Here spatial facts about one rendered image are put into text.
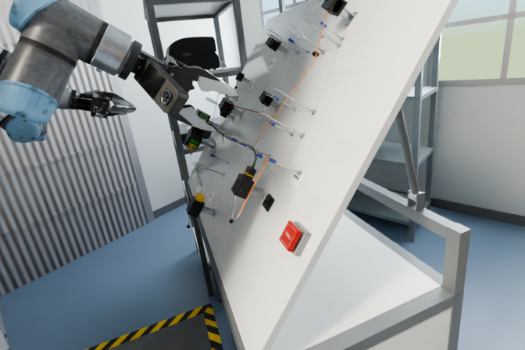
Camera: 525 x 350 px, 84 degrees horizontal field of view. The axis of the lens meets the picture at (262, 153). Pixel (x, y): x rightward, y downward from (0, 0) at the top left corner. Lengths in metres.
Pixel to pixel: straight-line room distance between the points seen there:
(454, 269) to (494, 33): 2.06
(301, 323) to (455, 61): 2.35
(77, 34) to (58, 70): 0.06
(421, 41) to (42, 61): 0.66
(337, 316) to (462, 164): 2.27
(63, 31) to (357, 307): 0.91
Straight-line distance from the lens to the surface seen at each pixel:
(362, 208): 2.69
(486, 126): 2.88
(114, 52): 0.54
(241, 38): 1.76
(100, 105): 1.18
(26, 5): 0.55
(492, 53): 2.78
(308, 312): 0.94
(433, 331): 1.08
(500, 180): 3.01
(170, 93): 0.49
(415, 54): 0.68
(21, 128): 1.07
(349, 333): 0.90
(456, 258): 0.98
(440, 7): 0.73
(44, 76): 0.53
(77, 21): 0.55
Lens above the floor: 1.48
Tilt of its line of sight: 18 degrees down
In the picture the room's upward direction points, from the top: 7 degrees counter-clockwise
